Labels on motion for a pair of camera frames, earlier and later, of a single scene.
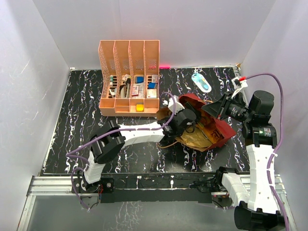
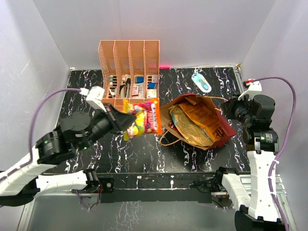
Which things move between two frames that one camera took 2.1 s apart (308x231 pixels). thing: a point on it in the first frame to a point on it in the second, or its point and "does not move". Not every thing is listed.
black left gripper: (193, 123) to (121, 120)
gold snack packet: (195, 137) does not move
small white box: (125, 77) does not move
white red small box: (154, 78) does not move
